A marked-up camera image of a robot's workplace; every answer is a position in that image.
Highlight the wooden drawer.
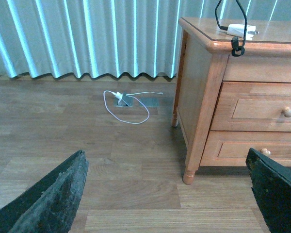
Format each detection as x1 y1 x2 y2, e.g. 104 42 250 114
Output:
211 82 291 133
200 131 291 166

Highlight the black charger cable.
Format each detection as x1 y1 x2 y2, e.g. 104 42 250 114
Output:
214 0 247 57

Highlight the white charger adapter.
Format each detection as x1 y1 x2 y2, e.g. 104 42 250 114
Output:
227 24 259 40

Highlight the white floor charger plug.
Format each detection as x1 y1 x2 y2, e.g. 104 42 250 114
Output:
114 92 123 100

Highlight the closed metal floor plate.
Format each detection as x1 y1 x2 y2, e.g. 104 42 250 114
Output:
140 97 159 107

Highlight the open metal floor socket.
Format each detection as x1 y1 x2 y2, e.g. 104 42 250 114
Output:
116 92 133 107

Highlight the pale pleated curtain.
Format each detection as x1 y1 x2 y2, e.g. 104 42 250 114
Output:
0 0 291 78

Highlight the wooden nightstand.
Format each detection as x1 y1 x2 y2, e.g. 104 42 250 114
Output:
172 17 291 184

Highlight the white floor cable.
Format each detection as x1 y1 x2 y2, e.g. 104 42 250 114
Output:
103 90 163 124

